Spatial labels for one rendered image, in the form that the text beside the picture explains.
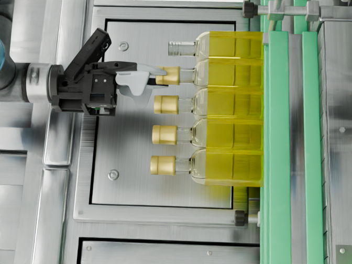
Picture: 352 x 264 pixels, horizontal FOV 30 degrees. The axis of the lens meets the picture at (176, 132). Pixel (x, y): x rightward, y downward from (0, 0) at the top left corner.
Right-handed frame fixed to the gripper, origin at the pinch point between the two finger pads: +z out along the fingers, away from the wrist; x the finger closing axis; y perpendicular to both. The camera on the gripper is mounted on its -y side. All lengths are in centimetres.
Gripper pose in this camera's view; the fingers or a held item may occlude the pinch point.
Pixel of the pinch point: (161, 75)
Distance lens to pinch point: 123.2
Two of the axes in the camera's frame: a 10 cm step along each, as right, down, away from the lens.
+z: 10.0, 0.3, -0.5
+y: -0.4, 9.5, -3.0
